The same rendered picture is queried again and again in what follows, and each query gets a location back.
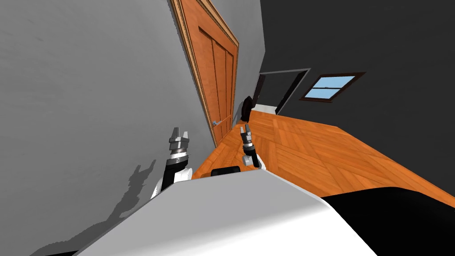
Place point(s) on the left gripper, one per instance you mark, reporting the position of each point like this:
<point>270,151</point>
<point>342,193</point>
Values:
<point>178,144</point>

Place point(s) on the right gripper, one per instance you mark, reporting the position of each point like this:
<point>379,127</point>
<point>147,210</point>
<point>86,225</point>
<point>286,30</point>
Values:
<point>247,139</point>

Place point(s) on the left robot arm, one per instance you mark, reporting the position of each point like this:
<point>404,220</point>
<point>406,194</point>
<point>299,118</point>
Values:
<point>175,171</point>

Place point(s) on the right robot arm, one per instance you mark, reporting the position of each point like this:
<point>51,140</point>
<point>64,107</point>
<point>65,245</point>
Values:
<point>394,224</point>

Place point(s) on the black rounded object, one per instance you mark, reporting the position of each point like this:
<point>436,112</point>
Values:
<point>246,108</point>

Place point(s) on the orange wooden door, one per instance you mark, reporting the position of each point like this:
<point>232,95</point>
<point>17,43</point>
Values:
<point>217,71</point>

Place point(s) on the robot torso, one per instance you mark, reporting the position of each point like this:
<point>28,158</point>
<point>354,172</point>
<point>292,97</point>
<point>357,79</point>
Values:
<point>231,217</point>

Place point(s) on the brown framed window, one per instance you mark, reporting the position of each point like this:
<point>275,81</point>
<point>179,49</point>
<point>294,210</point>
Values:
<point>330,88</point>

